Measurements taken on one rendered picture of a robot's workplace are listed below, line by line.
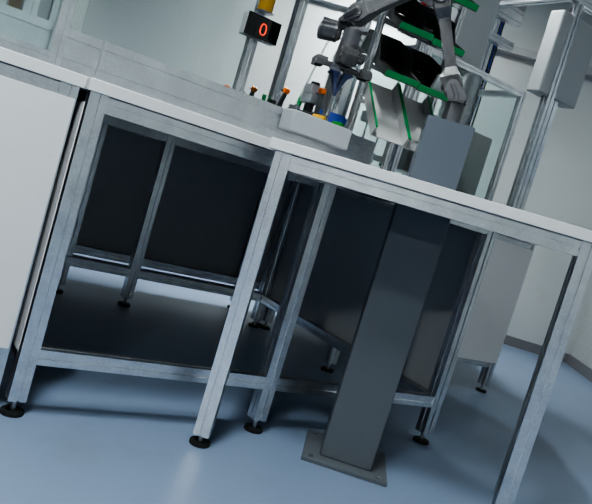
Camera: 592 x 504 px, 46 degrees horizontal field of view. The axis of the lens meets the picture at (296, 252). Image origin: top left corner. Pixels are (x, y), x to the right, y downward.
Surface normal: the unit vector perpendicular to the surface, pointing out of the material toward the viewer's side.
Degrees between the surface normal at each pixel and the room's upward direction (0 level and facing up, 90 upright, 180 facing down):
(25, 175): 90
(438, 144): 90
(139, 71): 90
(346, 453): 90
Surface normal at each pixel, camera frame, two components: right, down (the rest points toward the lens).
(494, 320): 0.50, 0.22
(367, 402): -0.10, 0.06
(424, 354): -0.82, -0.20
